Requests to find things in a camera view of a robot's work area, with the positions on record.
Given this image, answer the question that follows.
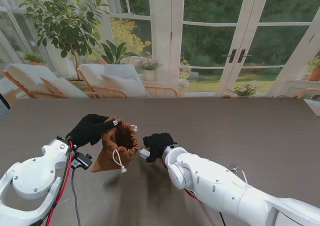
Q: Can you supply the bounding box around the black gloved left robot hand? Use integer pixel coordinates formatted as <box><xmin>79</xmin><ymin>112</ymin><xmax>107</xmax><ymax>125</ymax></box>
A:
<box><xmin>65</xmin><ymin>113</ymin><xmax>119</xmax><ymax>149</ymax></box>

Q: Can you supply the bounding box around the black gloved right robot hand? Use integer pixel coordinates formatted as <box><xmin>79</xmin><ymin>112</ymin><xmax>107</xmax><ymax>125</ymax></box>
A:
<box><xmin>142</xmin><ymin>132</ymin><xmax>176</xmax><ymax>164</ymax></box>

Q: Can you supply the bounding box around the white charger head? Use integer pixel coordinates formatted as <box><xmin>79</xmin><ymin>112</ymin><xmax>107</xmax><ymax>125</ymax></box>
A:
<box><xmin>138</xmin><ymin>148</ymin><xmax>151</xmax><ymax>160</ymax></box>

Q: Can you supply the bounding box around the brown corduroy drawstring bag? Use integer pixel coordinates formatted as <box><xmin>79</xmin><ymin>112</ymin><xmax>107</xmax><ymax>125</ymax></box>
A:
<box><xmin>89</xmin><ymin>119</ymin><xmax>140</xmax><ymax>174</ymax></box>

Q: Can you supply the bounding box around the white zip tie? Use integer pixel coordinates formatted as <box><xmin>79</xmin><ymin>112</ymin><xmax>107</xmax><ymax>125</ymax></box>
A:
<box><xmin>239</xmin><ymin>169</ymin><xmax>249</xmax><ymax>185</ymax></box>

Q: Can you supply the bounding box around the printed garden window backdrop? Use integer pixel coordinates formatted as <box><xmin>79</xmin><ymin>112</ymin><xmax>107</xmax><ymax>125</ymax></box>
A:
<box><xmin>0</xmin><ymin>0</ymin><xmax>320</xmax><ymax>99</ymax></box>

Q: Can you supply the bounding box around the white sheet corner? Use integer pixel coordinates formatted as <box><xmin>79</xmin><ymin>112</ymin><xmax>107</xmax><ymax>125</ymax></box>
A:
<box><xmin>303</xmin><ymin>98</ymin><xmax>320</xmax><ymax>117</ymax></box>

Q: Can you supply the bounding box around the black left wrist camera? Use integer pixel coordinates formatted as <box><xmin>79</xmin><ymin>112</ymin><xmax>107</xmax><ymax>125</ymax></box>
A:
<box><xmin>71</xmin><ymin>152</ymin><xmax>93</xmax><ymax>171</ymax></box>

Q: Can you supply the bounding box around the red black wire bundle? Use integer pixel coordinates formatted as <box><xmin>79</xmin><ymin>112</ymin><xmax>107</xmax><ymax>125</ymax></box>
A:
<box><xmin>162</xmin><ymin>158</ymin><xmax>208</xmax><ymax>207</ymax></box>
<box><xmin>44</xmin><ymin>140</ymin><xmax>75</xmax><ymax>226</ymax></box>

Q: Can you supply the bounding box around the black camera cable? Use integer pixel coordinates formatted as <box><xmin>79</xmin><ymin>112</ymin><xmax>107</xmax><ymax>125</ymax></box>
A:
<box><xmin>70</xmin><ymin>168</ymin><xmax>82</xmax><ymax>226</ymax></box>

